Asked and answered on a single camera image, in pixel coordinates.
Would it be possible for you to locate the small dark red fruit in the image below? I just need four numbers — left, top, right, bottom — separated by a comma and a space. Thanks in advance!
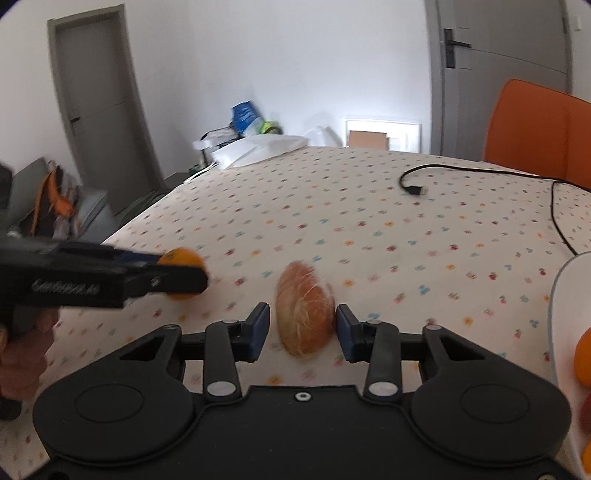
578, 392, 591, 439

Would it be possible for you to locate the grey sofa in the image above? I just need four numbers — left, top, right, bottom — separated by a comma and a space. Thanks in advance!
9, 157, 116, 241

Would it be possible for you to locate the person's left hand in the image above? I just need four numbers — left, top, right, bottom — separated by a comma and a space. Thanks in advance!
0, 309, 61, 400

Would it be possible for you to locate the white picture frame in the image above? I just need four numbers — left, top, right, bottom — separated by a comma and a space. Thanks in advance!
344, 115, 423, 153

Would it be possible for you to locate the orange chair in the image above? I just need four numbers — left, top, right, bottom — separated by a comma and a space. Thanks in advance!
482, 78, 591, 190

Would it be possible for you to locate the white plate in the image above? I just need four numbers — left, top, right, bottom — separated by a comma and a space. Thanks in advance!
547, 251, 591, 478

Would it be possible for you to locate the grey-green door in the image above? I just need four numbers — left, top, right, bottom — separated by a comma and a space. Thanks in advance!
47, 4, 169, 215

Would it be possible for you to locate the black cable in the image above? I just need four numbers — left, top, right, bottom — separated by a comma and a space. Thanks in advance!
399, 165, 591, 257

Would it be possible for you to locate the small orange-tinted pomelo segment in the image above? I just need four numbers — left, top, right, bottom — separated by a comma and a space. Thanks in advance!
276, 261, 335, 358

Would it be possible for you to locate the white plastic bag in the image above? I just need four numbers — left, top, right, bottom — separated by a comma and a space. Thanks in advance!
210, 134, 311, 169

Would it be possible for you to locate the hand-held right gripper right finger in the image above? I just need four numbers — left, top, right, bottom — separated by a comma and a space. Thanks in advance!
335, 303, 486, 401

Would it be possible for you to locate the black door handle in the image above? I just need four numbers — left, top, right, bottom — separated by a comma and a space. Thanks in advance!
443, 28, 472, 70

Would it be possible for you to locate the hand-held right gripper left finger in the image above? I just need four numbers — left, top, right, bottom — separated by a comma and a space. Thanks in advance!
117, 302, 271, 401

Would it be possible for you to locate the large orange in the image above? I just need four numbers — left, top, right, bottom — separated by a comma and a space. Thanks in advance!
573, 329, 591, 386

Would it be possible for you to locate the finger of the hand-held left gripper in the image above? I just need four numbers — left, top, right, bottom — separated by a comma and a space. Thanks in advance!
124, 265, 209, 308
113, 250, 162, 268

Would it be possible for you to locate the blue bag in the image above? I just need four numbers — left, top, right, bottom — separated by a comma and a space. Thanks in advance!
231, 100, 259, 137

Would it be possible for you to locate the dark green bag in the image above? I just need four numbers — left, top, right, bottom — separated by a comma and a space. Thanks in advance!
122, 191, 167, 217

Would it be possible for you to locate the orange and grey backpack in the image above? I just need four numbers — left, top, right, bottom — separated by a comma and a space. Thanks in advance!
30, 161, 81, 238

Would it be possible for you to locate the black wire rack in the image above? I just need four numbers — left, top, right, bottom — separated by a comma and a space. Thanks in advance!
191, 129, 238, 171

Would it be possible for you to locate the clear plastic bag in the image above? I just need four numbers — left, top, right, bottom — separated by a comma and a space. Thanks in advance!
302, 126, 345, 148

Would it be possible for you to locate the grey door with black handle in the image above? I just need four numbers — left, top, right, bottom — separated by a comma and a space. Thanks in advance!
425, 0, 573, 162

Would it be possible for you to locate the floral printed tablecloth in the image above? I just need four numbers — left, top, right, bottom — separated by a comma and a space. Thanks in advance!
0, 145, 591, 480

